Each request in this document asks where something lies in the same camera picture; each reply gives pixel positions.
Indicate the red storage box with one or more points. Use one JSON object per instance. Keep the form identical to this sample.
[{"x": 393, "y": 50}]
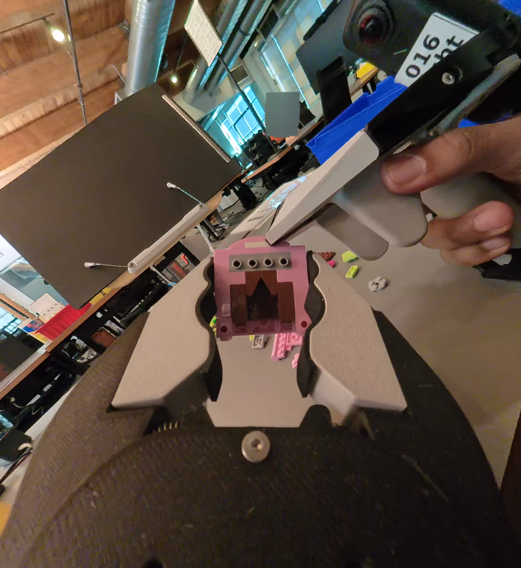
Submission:
[{"x": 63, "y": 321}]

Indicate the pink brick block with holes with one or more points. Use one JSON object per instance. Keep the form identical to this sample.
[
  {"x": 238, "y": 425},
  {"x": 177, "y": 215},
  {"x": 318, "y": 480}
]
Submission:
[{"x": 296, "y": 284}]

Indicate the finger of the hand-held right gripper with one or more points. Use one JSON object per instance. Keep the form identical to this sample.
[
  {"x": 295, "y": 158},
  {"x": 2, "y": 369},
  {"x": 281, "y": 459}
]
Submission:
[
  {"x": 362, "y": 242},
  {"x": 327, "y": 186}
]

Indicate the tiny lime tile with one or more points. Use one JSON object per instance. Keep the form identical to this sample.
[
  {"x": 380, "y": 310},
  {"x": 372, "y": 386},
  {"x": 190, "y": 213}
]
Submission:
[{"x": 352, "y": 271}]

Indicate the pink flat plate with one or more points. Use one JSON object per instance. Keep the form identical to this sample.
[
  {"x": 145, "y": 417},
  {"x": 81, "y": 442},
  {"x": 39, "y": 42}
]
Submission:
[{"x": 285, "y": 346}]

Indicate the dark brown studded plate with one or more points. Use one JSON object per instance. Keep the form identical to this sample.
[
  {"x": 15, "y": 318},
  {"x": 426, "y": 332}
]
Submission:
[{"x": 327, "y": 255}]

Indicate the silver ventilation duct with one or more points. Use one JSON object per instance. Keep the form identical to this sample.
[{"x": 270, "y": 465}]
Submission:
[{"x": 147, "y": 44}]

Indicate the pink narrow studded plate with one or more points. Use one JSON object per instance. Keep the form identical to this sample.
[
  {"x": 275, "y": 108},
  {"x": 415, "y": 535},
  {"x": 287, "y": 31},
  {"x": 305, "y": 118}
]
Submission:
[{"x": 297, "y": 360}]

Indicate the grey square plate brick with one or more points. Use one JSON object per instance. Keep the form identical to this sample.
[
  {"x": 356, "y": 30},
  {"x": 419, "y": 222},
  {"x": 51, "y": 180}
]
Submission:
[{"x": 257, "y": 341}]

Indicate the lime studded brick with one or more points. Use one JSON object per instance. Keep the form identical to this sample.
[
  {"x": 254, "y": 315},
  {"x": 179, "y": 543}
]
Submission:
[{"x": 350, "y": 256}]

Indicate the grey round plate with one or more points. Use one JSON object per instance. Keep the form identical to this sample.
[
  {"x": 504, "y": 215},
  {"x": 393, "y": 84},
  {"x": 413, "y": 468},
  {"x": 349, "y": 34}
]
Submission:
[{"x": 378, "y": 284}]

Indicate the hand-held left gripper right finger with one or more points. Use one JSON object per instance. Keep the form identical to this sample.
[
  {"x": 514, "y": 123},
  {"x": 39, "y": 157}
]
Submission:
[{"x": 353, "y": 355}]

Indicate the blue plastic bin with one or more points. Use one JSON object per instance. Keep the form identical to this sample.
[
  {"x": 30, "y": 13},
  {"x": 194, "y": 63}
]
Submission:
[{"x": 353, "y": 128}]

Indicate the black monitor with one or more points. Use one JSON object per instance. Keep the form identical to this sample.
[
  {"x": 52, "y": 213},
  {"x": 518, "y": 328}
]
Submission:
[{"x": 101, "y": 186}]

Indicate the person's right hand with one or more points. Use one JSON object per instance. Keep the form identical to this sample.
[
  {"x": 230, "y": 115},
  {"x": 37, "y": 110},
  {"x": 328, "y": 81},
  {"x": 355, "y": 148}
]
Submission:
[{"x": 500, "y": 151}]

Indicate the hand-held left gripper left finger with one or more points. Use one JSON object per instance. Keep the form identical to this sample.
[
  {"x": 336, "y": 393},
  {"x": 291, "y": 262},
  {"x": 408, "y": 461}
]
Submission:
[{"x": 163, "y": 350}]

